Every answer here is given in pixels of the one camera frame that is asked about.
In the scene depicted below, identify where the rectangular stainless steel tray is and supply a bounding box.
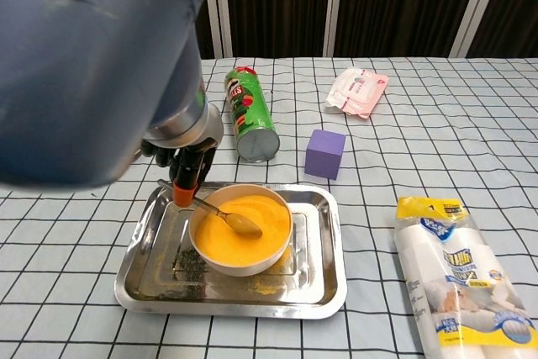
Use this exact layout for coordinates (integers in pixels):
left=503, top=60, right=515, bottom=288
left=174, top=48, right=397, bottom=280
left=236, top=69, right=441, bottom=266
left=114, top=182, right=348, bottom=319

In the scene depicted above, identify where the light blue checkered tablecloth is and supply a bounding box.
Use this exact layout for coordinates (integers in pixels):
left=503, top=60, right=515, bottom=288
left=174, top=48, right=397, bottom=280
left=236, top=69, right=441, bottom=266
left=0, top=56, right=538, bottom=359

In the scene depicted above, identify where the white rolls plastic package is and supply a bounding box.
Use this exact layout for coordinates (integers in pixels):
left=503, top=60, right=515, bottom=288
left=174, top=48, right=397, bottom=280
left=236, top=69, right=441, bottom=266
left=393, top=196, right=538, bottom=359

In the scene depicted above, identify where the beige bowl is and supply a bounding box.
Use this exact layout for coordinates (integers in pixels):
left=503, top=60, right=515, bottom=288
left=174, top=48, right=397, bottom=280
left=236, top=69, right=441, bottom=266
left=188, top=183, right=293, bottom=278

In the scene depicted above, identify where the green Pringles chips can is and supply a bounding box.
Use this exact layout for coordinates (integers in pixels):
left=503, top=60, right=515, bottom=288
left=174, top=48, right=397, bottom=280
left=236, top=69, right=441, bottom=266
left=223, top=66, right=281, bottom=163

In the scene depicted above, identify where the purple foam cube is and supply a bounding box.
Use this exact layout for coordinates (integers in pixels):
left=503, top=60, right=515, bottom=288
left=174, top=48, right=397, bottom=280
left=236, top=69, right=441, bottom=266
left=304, top=129, right=347, bottom=181

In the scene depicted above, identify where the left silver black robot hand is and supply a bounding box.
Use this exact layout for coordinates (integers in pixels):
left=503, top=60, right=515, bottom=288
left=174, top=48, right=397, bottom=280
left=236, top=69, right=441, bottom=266
left=140, top=138, right=218, bottom=209

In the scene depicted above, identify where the pink wet wipes pack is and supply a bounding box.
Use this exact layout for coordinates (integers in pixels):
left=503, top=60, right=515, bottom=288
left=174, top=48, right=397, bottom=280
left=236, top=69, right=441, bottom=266
left=324, top=66, right=390, bottom=119

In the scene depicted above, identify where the clear plastic spoon metal handle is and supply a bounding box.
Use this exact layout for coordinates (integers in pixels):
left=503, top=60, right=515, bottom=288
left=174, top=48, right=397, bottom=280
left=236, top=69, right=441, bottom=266
left=157, top=179, right=264, bottom=239

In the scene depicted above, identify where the yellow powder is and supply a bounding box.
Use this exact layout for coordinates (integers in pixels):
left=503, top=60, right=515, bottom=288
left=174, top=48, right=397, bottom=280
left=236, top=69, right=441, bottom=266
left=195, top=194, right=292, bottom=267

